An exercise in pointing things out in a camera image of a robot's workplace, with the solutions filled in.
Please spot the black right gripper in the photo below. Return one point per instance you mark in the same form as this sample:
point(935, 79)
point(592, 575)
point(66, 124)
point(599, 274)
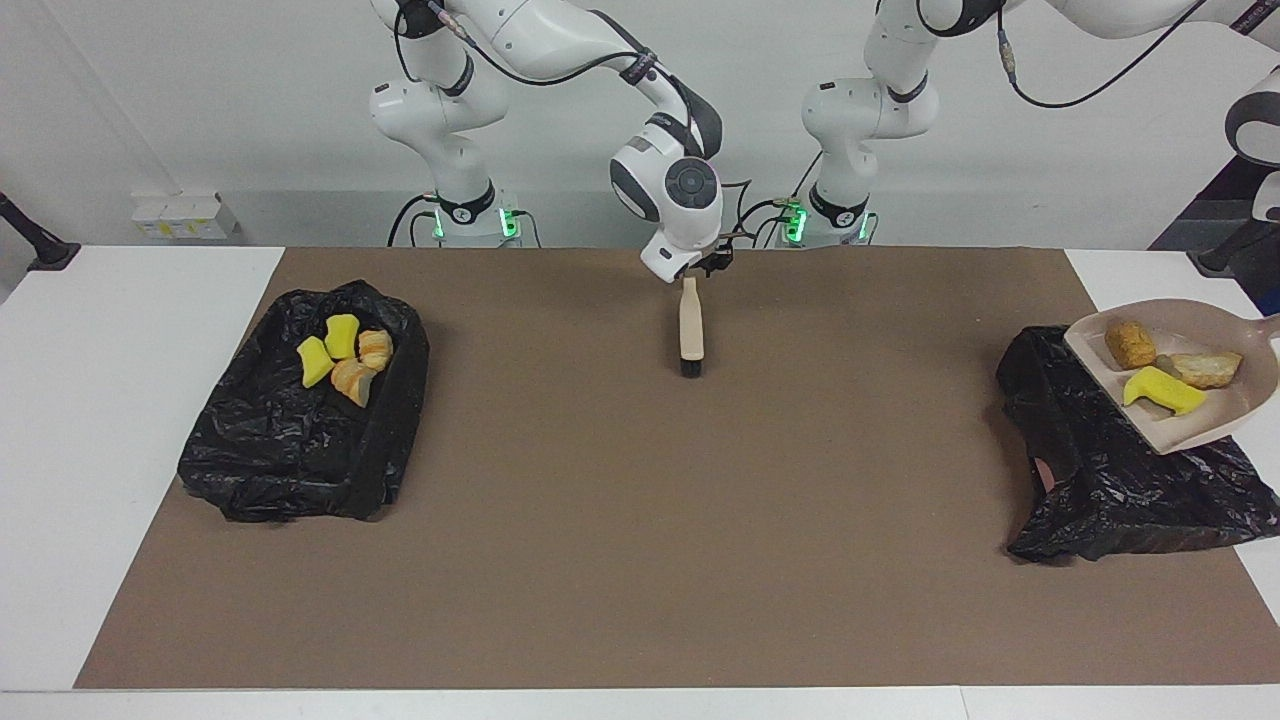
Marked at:
point(715, 262)

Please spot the beige hand brush black bristles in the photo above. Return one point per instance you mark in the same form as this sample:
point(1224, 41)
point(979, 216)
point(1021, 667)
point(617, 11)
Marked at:
point(691, 330)

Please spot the pale ridged bread piece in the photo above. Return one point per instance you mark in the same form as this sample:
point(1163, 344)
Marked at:
point(375, 350)

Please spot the orange striped croissant piece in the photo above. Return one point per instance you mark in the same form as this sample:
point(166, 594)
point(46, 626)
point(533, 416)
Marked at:
point(354, 382)

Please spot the large yellow green sponge piece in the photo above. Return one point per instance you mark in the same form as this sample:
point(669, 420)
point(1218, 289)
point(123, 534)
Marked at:
point(342, 337)

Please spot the small yellow green sponge piece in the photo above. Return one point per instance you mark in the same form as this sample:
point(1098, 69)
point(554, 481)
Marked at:
point(315, 362)

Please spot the golden brown bread roll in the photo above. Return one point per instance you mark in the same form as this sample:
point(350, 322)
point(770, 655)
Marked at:
point(1130, 343)

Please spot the plain yellow sponge piece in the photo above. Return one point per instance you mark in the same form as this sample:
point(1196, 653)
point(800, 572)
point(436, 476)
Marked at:
point(1165, 392)

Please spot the beige plastic dustpan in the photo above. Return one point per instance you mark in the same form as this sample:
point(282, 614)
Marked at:
point(1190, 325)

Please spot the pale beige bread chunk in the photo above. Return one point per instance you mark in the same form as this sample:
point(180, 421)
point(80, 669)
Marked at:
point(1205, 370)

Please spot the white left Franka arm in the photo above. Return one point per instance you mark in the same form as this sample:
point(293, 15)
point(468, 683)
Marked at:
point(860, 110)

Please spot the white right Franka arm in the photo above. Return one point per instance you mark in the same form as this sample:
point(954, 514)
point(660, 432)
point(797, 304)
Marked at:
point(680, 210)

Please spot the pink plastic bin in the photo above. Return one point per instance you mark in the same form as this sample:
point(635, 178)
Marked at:
point(1046, 472)

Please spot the black bag lined bin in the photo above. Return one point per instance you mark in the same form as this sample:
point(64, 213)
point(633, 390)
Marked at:
point(1100, 480)
point(270, 460)

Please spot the brown paper table mat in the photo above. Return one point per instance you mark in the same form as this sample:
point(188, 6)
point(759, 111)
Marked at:
point(640, 600)

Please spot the black stand pole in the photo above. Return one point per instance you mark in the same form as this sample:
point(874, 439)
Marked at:
point(45, 250)
point(1215, 258)

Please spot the dark background furniture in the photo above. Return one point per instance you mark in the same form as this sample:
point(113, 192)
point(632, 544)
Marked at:
point(1262, 280)

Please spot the white wall power strip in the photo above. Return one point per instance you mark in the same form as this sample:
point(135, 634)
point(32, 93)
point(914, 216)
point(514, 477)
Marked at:
point(180, 215)

